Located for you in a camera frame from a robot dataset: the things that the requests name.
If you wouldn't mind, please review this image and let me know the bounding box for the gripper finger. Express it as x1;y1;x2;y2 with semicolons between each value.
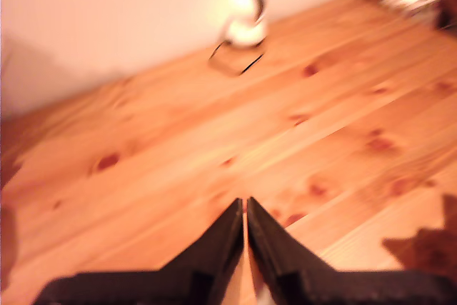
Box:
246;196;339;305
159;197;245;305

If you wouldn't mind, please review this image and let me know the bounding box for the black camera cable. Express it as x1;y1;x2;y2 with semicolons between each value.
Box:
208;40;266;77

